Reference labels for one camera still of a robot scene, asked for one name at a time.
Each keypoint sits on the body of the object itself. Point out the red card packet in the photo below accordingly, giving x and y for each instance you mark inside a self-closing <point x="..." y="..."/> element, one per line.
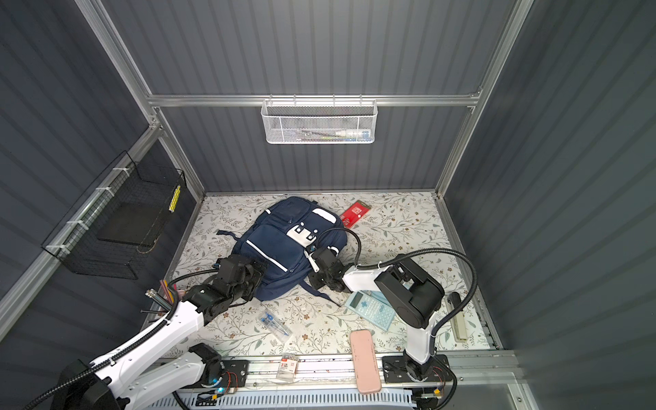
<point x="354" y="213"/>

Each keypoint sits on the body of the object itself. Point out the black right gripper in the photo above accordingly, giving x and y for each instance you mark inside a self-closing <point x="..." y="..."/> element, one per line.
<point x="316" y="283"/>

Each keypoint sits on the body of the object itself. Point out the yellow tag on basket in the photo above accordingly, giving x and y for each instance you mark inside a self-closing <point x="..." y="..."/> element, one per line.
<point x="174" y="199"/>

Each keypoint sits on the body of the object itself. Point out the small clear eraser box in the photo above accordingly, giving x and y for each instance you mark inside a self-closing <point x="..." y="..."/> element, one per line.
<point x="287" y="368"/>

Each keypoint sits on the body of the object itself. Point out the navy blue student backpack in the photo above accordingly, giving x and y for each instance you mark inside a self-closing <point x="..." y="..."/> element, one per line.
<point x="278" y="238"/>

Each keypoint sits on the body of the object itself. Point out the black wire mesh basket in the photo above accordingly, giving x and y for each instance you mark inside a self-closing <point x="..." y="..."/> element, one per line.
<point x="115" y="231"/>

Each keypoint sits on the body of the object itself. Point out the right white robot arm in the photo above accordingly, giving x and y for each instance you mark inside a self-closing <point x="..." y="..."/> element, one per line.
<point x="413" y="293"/>

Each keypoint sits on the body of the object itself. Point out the clear plastic pen pack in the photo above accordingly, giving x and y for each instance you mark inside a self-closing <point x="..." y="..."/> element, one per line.
<point x="275" y="325"/>

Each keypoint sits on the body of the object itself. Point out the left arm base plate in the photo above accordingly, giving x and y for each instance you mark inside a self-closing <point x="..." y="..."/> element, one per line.
<point x="228" y="373"/>

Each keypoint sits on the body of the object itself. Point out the cup of coloured pencils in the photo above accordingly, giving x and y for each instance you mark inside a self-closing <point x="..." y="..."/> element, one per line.
<point x="161" y="299"/>

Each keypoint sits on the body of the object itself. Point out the light blue calculator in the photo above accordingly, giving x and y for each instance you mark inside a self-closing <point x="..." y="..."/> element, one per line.
<point x="373" y="307"/>

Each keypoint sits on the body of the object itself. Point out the pink pencil case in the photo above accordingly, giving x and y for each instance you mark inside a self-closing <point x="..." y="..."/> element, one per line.
<point x="366" y="368"/>

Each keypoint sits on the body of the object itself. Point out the beige stapler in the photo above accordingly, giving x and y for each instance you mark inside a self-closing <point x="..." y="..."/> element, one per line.
<point x="458" y="323"/>

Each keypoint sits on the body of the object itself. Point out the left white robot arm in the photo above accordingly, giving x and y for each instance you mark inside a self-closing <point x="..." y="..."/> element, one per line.
<point x="126" y="378"/>

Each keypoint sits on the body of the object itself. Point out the white wire mesh basket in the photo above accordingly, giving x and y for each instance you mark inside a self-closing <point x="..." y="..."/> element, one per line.
<point x="314" y="123"/>

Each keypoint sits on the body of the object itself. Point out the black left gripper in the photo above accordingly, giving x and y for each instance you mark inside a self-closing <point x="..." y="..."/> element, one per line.
<point x="256" y="273"/>

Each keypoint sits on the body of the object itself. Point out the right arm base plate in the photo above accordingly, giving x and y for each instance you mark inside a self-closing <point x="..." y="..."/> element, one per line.
<point x="403" y="369"/>

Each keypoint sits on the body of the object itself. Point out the white glue bottle in basket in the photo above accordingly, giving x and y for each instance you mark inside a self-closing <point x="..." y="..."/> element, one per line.
<point x="354" y="134"/>

